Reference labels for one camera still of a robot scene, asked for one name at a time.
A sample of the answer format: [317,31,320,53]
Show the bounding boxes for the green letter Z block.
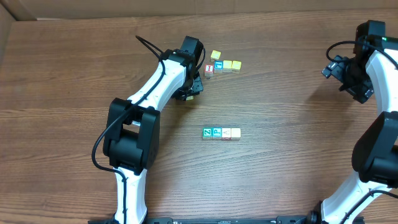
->
[202,128,213,140]

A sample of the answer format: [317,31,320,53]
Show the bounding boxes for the blue letter P block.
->
[211,127,222,139]

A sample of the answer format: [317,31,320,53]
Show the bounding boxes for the white ice cream block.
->
[221,128,231,140]

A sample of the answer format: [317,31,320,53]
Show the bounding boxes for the yellow letter K block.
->
[231,128,241,140]

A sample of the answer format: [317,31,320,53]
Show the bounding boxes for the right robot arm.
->
[299,20,397,224]

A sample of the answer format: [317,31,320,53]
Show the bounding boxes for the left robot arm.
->
[95,36,205,223]

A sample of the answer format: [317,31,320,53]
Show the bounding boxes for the yellow block far top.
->
[210,50,221,62]

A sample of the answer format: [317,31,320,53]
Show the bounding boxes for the red letter I block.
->
[204,64,214,77]

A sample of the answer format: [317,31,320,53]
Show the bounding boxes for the blue letter block in row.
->
[214,60,223,73]

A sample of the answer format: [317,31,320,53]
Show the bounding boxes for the yellow block in row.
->
[223,60,233,73]

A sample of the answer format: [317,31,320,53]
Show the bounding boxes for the yellow block row end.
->
[231,60,242,73]

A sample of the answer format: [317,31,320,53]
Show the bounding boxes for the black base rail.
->
[88,214,365,224]

